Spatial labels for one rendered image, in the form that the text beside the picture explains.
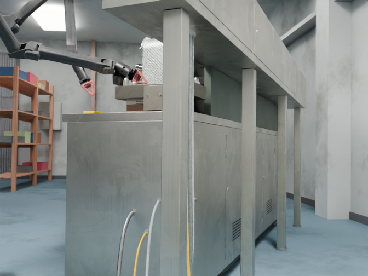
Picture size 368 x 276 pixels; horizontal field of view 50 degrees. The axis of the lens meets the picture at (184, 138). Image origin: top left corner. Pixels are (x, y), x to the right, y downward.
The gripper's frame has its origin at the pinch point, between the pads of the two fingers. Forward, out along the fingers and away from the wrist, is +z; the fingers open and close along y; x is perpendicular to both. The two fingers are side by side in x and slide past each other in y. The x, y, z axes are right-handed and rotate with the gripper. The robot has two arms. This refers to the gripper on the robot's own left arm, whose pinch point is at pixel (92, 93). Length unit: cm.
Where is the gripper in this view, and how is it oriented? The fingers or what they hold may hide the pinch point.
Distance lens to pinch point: 236.1
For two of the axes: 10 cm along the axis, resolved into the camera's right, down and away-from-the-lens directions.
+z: 4.8, 8.8, 0.3
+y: -1.1, 0.2, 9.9
